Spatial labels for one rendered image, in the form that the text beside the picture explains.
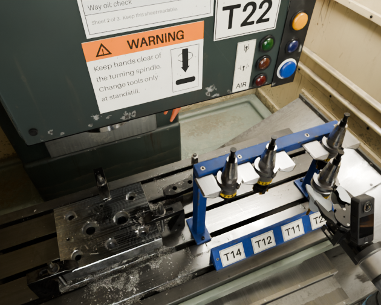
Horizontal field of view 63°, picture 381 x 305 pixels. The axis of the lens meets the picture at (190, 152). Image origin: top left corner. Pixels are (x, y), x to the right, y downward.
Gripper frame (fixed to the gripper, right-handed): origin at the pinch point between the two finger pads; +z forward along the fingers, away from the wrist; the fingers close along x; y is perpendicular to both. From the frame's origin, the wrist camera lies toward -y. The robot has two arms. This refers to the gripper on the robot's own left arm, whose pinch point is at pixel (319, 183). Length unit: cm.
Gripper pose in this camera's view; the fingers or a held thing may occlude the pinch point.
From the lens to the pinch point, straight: 89.0
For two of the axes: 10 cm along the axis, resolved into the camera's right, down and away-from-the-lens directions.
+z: -3.8, -6.9, 6.1
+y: -0.2, 6.7, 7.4
